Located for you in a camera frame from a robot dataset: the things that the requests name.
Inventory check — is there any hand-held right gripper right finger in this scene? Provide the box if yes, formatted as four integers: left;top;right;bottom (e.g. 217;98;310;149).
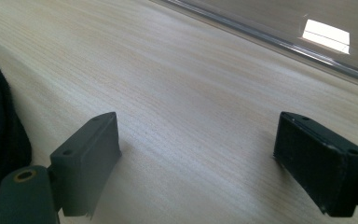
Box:
272;111;358;218

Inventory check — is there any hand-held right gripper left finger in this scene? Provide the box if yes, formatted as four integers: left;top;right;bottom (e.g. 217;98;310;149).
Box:
49;111;123;219

